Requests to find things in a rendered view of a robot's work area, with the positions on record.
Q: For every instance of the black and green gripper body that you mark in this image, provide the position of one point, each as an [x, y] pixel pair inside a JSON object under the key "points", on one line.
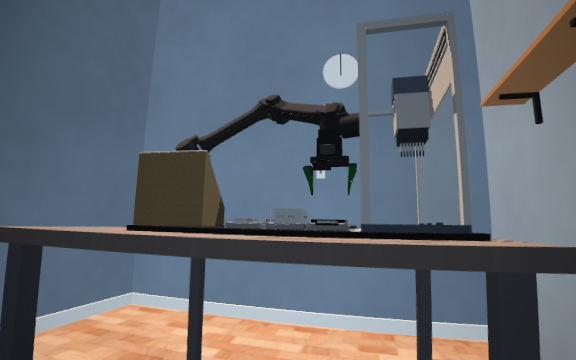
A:
{"points": [[326, 162]]}

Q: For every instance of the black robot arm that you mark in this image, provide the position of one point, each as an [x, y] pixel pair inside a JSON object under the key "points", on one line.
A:
{"points": [[282, 112]]}

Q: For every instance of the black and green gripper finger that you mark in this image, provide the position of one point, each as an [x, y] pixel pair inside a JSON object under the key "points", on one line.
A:
{"points": [[309, 174], [351, 174]]}

